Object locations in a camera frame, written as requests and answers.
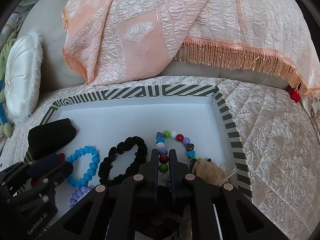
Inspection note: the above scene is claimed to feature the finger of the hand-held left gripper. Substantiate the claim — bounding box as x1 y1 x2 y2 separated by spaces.
32 162 74 188
27 154 62 178

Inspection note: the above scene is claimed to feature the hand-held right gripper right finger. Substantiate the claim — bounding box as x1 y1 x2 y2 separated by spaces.
169 149 283 240

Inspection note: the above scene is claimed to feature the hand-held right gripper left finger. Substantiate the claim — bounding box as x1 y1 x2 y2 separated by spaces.
54 149 160 240

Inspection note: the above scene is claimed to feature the purple bead bracelet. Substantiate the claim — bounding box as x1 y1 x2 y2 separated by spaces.
69 186 92 208

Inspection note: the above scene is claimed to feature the black foam pouch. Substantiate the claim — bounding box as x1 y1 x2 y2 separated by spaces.
27 118 77 160

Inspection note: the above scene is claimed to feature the blue bead bracelet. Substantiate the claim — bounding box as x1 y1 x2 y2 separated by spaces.
66 145 100 188

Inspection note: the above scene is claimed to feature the mixed colour bead bracelet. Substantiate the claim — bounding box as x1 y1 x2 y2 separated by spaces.
155 130 198 183

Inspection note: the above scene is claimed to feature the leopard print bow with bell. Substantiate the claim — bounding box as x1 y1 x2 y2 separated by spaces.
189 157 237 187

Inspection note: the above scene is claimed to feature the black scrunchie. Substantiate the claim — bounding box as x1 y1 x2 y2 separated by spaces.
98 136 148 187

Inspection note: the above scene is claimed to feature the striped cardboard box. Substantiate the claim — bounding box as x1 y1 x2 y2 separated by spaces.
24 84 253 240

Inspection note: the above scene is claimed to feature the blue plush toy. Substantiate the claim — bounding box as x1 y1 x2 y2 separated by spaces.
0 80 13 138

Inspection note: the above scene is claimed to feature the white round cushion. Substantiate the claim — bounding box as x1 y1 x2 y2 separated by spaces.
4 31 44 124

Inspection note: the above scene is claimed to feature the green plush toy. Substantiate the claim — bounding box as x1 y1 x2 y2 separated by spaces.
0 34 15 80

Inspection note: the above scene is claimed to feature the small red object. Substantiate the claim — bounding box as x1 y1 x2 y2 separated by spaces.
287 85 302 103

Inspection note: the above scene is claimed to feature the floral patterned cloth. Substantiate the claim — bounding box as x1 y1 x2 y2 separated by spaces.
304 97 320 130

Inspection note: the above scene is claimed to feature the peach fringed blanket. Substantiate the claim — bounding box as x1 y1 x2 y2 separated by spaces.
62 0 320 99

